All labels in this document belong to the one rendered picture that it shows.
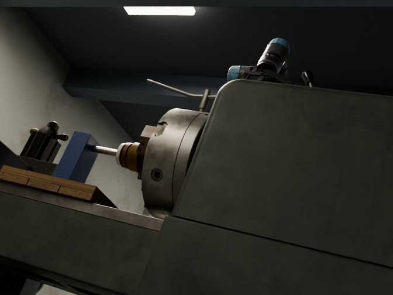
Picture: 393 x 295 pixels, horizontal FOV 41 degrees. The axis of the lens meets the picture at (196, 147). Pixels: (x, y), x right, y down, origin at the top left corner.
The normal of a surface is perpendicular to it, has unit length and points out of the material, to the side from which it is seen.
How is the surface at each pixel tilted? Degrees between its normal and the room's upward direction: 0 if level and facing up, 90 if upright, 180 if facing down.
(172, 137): 88
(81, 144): 90
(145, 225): 90
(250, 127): 90
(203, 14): 180
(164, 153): 106
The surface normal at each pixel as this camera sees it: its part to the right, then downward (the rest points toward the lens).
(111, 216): -0.26, -0.49
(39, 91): 0.88, 0.12
